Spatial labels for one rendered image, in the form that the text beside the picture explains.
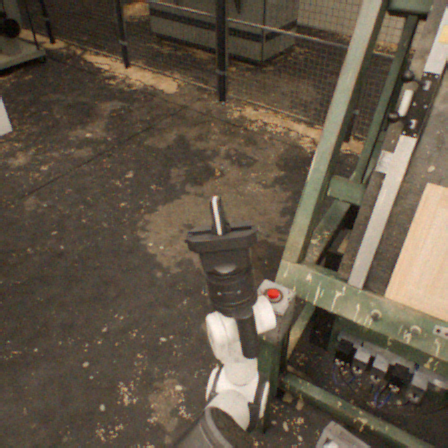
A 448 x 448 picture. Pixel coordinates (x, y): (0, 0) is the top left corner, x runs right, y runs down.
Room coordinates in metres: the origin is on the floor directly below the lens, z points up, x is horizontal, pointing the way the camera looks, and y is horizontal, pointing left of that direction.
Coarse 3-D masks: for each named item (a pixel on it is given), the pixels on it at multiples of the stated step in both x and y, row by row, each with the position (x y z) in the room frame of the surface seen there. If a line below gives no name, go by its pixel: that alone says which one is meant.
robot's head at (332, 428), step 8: (328, 424) 0.30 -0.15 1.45; (336, 424) 0.31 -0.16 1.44; (328, 432) 0.29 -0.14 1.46; (336, 432) 0.29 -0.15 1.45; (344, 432) 0.29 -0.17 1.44; (320, 440) 0.28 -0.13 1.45; (328, 440) 0.29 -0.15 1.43; (336, 440) 0.28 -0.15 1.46; (344, 440) 0.28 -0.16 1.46; (352, 440) 0.28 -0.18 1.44; (360, 440) 0.28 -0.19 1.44
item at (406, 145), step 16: (432, 48) 1.40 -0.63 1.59; (432, 64) 1.38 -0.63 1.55; (432, 96) 1.32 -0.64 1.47; (400, 144) 1.27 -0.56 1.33; (400, 160) 1.24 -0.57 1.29; (400, 176) 1.21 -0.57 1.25; (384, 192) 1.20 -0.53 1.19; (384, 208) 1.17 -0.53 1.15; (384, 224) 1.14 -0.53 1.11; (368, 240) 1.12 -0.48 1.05; (368, 256) 1.09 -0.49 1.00; (352, 272) 1.07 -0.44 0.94
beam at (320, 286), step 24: (288, 264) 1.15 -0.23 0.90; (312, 264) 1.18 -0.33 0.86; (288, 288) 1.10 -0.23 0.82; (312, 288) 1.08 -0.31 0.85; (336, 288) 1.05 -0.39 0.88; (336, 312) 1.00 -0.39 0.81; (360, 312) 0.98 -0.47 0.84; (384, 312) 0.96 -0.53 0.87; (408, 312) 0.94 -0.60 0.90; (408, 336) 0.89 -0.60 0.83; (432, 336) 0.87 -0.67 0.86
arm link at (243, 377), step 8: (256, 360) 0.54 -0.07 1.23; (224, 368) 0.53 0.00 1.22; (232, 368) 0.51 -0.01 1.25; (240, 368) 0.50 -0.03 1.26; (248, 368) 0.51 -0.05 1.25; (256, 368) 0.53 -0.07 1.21; (224, 376) 0.54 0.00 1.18; (232, 376) 0.51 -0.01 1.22; (240, 376) 0.51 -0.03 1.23; (248, 376) 0.51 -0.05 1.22; (256, 376) 0.54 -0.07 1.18; (264, 376) 0.54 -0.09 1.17; (224, 384) 0.52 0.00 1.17; (232, 384) 0.52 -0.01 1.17; (240, 384) 0.51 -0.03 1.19; (248, 384) 0.52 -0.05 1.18; (256, 384) 0.52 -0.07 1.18; (248, 392) 0.50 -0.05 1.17; (256, 392) 0.50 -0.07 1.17; (248, 400) 0.49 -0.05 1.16; (256, 400) 0.49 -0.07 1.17
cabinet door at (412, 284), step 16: (432, 192) 1.16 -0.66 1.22; (432, 208) 1.13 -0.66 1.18; (416, 224) 1.12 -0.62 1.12; (432, 224) 1.10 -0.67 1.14; (416, 240) 1.09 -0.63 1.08; (432, 240) 1.07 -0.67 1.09; (400, 256) 1.07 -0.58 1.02; (416, 256) 1.06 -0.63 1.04; (432, 256) 1.04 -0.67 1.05; (400, 272) 1.04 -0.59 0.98; (416, 272) 1.03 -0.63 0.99; (432, 272) 1.01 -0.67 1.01; (400, 288) 1.01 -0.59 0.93; (416, 288) 1.00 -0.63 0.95; (432, 288) 0.98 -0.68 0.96; (416, 304) 0.96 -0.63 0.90; (432, 304) 0.95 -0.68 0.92
